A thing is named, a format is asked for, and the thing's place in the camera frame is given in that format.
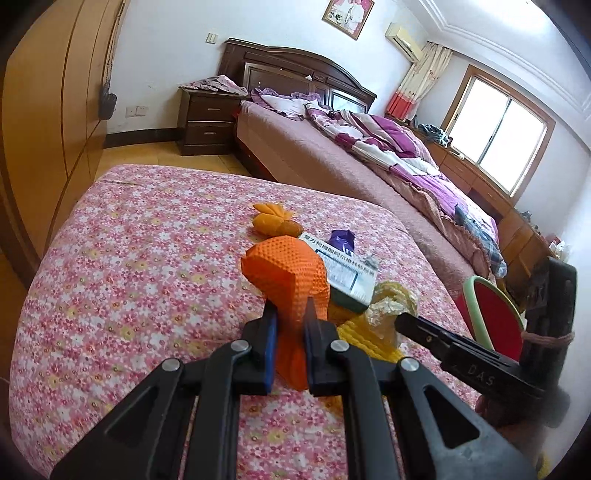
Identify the floral curtain with red hem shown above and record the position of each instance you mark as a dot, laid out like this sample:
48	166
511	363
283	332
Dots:
420	83

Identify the light wooden wardrobe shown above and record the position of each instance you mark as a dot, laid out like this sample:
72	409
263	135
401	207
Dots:
51	115

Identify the blue crumpled clothes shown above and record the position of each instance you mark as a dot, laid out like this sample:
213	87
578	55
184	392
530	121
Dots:
434	134

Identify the white wall socket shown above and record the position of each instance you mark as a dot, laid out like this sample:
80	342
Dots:
137	110

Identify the pink floral bedspread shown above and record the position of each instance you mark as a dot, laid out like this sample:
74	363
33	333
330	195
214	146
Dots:
138	258

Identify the wooden framed window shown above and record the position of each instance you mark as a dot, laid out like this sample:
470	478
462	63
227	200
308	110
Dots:
498	129

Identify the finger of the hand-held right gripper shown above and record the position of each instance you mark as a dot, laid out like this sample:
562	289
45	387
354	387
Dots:
461	353

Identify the black hanging bag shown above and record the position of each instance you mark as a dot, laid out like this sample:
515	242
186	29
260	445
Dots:
107	104

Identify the dark wooden headboard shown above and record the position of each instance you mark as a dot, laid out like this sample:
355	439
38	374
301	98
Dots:
286	64

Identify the light wooden cabinet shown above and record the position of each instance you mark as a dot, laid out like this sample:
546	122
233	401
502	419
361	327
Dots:
471	180

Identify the brown bed sheet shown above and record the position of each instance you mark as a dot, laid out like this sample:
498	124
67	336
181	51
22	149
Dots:
300	152

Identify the framed wall picture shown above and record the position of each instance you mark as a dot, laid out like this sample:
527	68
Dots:
348	16

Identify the pink patterned clothes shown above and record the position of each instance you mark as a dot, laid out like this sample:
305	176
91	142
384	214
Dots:
217	84

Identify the white pillow with purple frill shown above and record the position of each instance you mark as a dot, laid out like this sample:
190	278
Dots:
286	104

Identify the purple and white quilt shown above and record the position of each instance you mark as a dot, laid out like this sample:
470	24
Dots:
397	157

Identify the dark wooden nightstand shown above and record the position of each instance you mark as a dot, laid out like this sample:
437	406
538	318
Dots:
207	122

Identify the purple wrapper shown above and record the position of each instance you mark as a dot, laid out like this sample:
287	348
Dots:
341	240

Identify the crumpled yellowish plastic wrapper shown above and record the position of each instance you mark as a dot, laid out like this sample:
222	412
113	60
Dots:
388	309

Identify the white air conditioner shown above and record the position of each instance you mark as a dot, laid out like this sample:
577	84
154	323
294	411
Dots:
406	41

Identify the white and green medicine box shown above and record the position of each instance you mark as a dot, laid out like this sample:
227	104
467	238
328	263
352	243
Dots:
346	277

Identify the person's right hand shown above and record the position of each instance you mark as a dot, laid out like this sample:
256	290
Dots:
494	410

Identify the blue plaid shirt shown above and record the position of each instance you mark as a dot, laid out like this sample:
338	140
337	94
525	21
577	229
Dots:
480	240

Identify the white light switch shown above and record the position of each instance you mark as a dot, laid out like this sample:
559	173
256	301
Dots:
212	38

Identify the yellow mesh cloth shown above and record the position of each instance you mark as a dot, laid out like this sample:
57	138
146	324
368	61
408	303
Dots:
360	334

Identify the white plastic bag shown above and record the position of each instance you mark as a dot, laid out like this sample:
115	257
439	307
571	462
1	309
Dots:
558	247

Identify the orange mesh cloth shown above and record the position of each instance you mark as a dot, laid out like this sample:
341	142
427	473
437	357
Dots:
281	272

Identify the red bucket with green rim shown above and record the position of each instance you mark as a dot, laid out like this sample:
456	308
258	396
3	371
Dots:
494	318

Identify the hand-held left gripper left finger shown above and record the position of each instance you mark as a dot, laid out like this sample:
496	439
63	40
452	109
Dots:
271	353

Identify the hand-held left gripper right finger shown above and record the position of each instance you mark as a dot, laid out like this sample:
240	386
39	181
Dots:
310	362

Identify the orange cloth bundle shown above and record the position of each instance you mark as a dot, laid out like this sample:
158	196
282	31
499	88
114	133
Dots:
270	221

